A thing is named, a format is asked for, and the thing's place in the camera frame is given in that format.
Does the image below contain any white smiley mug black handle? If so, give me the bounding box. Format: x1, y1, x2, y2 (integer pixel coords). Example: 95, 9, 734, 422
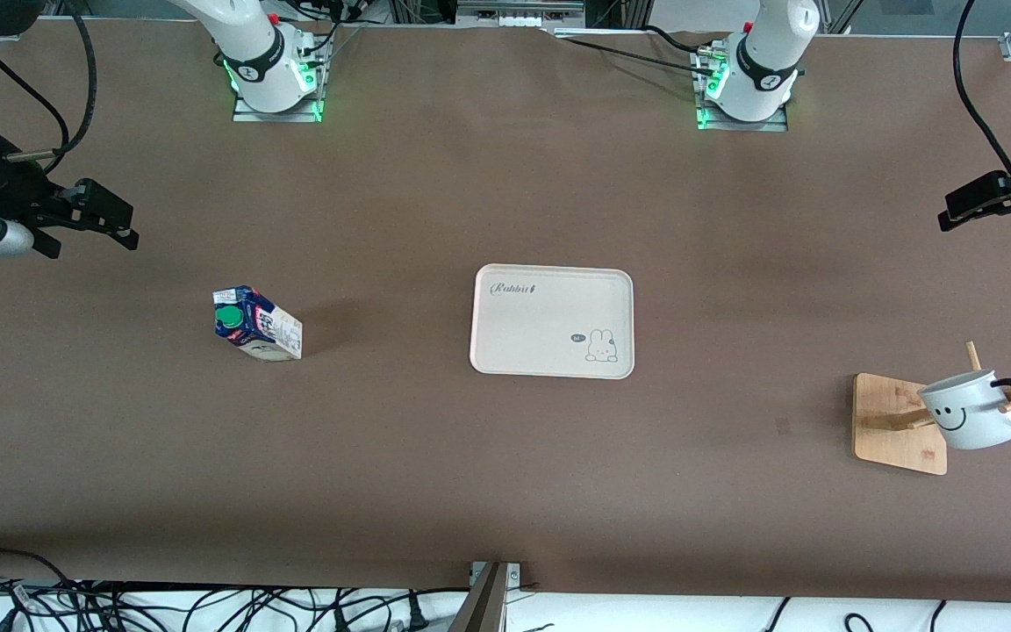
918, 369, 1011, 451

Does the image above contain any blue white milk carton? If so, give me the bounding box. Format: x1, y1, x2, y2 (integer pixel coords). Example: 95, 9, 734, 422
212, 285, 304, 363

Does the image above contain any cream rabbit print tray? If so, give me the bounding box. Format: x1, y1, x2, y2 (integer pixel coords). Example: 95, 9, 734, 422
469, 263, 636, 380

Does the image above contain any wooden mug stand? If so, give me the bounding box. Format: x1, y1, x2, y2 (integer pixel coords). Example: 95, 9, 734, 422
852, 341, 1011, 477

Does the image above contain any white power strip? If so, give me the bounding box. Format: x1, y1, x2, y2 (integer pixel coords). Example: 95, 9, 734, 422
455, 0, 587, 29

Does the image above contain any brown table mat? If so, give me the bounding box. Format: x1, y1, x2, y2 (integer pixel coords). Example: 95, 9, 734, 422
0, 18, 1011, 607

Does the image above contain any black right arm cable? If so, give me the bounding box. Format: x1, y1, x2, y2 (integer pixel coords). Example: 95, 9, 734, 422
0, 0, 99, 174

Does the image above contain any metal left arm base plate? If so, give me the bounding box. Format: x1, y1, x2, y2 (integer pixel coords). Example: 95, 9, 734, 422
694, 48, 789, 133

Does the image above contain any aluminium post with bracket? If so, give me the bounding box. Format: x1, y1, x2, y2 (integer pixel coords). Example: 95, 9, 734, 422
448, 560, 524, 632

